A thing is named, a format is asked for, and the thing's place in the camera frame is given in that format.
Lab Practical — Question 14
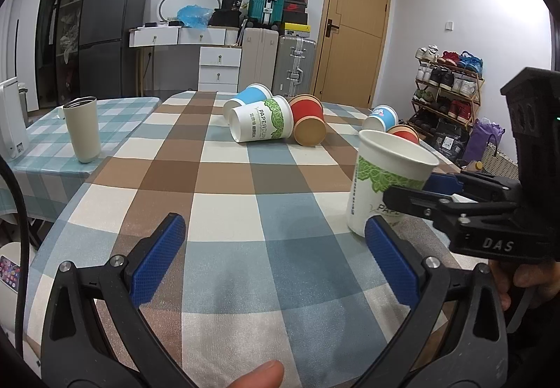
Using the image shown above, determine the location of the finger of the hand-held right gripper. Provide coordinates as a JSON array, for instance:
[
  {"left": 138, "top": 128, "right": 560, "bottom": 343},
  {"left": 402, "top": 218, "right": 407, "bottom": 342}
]
[
  {"left": 382, "top": 185, "right": 518, "bottom": 232},
  {"left": 426, "top": 172, "right": 522, "bottom": 203}
]

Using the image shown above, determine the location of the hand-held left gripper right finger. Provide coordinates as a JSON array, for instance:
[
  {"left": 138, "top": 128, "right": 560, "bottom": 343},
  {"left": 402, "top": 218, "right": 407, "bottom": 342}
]
[{"left": 352, "top": 215, "right": 510, "bottom": 388}]

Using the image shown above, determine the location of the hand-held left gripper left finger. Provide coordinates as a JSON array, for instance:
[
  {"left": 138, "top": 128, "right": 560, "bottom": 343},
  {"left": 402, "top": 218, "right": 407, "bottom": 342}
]
[{"left": 41, "top": 213, "right": 189, "bottom": 388}]

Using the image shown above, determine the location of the white green-print paper cup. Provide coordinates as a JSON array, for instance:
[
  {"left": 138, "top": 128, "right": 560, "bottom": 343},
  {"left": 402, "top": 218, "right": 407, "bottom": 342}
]
[
  {"left": 346, "top": 130, "right": 439, "bottom": 237},
  {"left": 229, "top": 96, "right": 294, "bottom": 144}
]

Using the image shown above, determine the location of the red paper cup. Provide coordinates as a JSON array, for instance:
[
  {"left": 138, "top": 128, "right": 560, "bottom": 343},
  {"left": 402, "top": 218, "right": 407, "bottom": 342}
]
[
  {"left": 288, "top": 94, "right": 327, "bottom": 147},
  {"left": 387, "top": 124, "right": 421, "bottom": 146}
]

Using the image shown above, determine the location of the blue cartoon-print paper cup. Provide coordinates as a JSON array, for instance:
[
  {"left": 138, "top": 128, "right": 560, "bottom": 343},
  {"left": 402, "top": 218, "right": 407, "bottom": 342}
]
[{"left": 362, "top": 105, "right": 399, "bottom": 132}]

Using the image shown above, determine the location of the person's right hand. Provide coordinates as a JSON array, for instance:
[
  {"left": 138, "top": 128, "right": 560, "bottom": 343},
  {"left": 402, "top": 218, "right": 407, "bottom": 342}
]
[{"left": 489, "top": 259, "right": 560, "bottom": 314}]

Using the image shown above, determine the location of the person's left hand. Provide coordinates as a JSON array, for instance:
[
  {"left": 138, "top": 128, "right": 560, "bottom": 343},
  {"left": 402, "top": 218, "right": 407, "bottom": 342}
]
[{"left": 227, "top": 360, "right": 285, "bottom": 388}]

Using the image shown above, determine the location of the woven basket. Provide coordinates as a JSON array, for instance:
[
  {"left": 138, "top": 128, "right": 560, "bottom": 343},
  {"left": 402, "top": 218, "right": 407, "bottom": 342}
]
[{"left": 480, "top": 142, "right": 521, "bottom": 179}]

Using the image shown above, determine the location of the black shopping bag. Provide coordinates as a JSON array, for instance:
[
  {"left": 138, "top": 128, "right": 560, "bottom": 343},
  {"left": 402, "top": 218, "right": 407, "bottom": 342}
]
[{"left": 431, "top": 119, "right": 475, "bottom": 160}]

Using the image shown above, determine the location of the purple bag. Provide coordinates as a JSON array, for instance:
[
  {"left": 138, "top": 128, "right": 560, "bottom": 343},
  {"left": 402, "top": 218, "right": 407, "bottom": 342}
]
[{"left": 463, "top": 118, "right": 505, "bottom": 166}]

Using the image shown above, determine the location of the wooden shoe rack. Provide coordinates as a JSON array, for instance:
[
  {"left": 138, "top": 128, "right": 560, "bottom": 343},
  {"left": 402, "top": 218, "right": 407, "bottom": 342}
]
[{"left": 410, "top": 57, "right": 485, "bottom": 144}]

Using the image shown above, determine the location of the shoe rack with shoes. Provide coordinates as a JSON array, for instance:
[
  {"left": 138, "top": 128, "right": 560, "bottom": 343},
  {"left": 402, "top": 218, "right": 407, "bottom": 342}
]
[{"left": 411, "top": 45, "right": 484, "bottom": 137}]

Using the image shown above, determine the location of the beige steel tumbler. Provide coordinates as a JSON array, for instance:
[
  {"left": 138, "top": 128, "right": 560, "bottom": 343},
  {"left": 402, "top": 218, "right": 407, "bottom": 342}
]
[{"left": 62, "top": 97, "right": 102, "bottom": 164}]

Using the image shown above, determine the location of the smartphone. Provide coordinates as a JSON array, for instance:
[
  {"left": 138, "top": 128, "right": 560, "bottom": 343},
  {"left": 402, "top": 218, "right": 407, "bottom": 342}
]
[{"left": 0, "top": 256, "right": 22, "bottom": 293}]

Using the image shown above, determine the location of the white round stool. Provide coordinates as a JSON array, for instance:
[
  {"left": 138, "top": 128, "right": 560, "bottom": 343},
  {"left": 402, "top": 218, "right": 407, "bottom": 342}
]
[{"left": 0, "top": 241, "right": 42, "bottom": 330}]

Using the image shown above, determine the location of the teal checked tablecloth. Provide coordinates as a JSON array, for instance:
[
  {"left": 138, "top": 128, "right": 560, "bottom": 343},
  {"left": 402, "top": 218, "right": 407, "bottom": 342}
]
[{"left": 0, "top": 97, "right": 160, "bottom": 222}]

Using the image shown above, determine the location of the silver suitcase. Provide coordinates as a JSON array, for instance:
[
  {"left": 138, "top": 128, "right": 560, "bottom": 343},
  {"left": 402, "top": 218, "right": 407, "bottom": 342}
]
[{"left": 275, "top": 35, "right": 316, "bottom": 98}]

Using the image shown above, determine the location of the wooden door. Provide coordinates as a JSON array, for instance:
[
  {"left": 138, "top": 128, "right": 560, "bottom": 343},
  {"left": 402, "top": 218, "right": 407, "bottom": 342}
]
[{"left": 313, "top": 0, "right": 392, "bottom": 109}]

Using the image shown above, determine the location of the white drawer unit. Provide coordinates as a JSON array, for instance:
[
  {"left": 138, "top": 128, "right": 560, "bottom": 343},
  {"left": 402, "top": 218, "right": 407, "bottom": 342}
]
[{"left": 198, "top": 47, "right": 242, "bottom": 93}]

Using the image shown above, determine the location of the white appliance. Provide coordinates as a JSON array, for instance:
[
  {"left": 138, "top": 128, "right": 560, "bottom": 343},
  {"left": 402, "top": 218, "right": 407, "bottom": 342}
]
[{"left": 0, "top": 77, "right": 30, "bottom": 160}]

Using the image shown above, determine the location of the white suitcase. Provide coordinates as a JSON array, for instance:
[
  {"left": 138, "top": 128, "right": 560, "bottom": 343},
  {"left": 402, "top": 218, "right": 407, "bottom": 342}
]
[{"left": 240, "top": 27, "right": 279, "bottom": 92}]

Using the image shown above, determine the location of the stack of shoe boxes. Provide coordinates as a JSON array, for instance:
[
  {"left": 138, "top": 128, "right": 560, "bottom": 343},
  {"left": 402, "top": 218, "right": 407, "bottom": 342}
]
[{"left": 282, "top": 0, "right": 309, "bottom": 37}]

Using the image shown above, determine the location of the white dressing table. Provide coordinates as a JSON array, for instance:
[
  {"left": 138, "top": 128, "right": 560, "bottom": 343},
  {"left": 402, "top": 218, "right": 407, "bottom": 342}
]
[{"left": 129, "top": 26, "right": 241, "bottom": 93}]

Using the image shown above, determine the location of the dark grey refrigerator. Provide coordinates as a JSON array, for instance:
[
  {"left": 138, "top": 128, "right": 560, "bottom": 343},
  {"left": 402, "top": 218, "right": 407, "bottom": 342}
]
[{"left": 76, "top": 0, "right": 152, "bottom": 105}]

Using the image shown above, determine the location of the blue plastic bag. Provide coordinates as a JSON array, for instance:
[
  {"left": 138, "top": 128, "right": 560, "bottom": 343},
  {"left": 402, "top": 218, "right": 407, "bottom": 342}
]
[{"left": 177, "top": 5, "right": 214, "bottom": 28}]

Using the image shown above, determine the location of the dark glass cabinet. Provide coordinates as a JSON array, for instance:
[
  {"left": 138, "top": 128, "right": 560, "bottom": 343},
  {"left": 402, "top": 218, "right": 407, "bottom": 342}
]
[{"left": 35, "top": 0, "right": 103, "bottom": 111}]

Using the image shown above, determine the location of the black cable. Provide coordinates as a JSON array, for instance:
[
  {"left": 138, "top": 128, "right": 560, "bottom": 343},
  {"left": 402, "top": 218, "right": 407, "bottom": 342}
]
[{"left": 0, "top": 160, "right": 35, "bottom": 354}]

